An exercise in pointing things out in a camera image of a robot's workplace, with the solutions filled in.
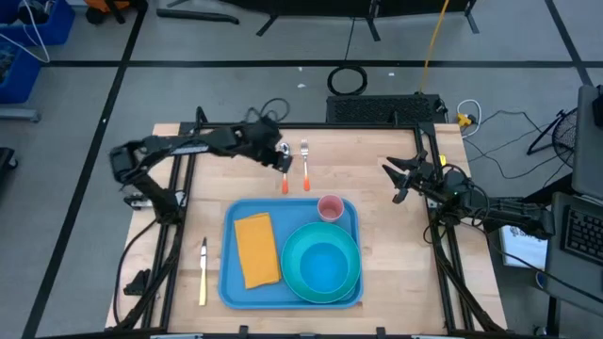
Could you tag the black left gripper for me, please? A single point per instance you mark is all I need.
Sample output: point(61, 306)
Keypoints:
point(259, 139)

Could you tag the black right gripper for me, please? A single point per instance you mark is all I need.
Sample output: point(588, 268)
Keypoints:
point(426, 179)

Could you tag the blue plastic bowl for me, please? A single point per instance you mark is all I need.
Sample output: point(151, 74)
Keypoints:
point(324, 267)

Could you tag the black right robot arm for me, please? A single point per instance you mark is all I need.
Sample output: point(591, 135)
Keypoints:
point(513, 212)

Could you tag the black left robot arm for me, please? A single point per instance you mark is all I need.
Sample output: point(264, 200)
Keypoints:
point(188, 141)

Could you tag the blue plastic tray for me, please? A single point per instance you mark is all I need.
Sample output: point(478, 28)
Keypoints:
point(228, 292)

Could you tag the small yellow tag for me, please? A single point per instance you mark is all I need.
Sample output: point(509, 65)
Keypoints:
point(443, 160)

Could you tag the black vented computer case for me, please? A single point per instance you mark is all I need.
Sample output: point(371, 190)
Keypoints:
point(381, 109)

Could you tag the pink plastic cup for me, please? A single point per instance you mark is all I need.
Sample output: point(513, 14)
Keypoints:
point(330, 208)

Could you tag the yellow power plug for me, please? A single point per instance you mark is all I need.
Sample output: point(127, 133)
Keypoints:
point(464, 120)

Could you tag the orange cloth napkin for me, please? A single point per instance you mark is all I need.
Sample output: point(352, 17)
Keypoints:
point(256, 249)

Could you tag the white printed paper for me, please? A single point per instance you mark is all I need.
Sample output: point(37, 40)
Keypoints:
point(523, 249)

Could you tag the black tube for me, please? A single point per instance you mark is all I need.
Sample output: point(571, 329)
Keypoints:
point(198, 15)

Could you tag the grey laptop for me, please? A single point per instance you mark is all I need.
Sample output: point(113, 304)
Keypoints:
point(584, 235)

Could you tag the orange object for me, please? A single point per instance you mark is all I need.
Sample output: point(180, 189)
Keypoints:
point(101, 4)

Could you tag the blue plastic bin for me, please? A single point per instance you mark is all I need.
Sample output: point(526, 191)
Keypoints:
point(56, 28)
point(19, 80)

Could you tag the black metal table frame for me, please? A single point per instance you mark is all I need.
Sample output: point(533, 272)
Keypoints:
point(306, 125)

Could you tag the black clamp bracket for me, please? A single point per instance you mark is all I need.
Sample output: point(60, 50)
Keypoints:
point(137, 282)

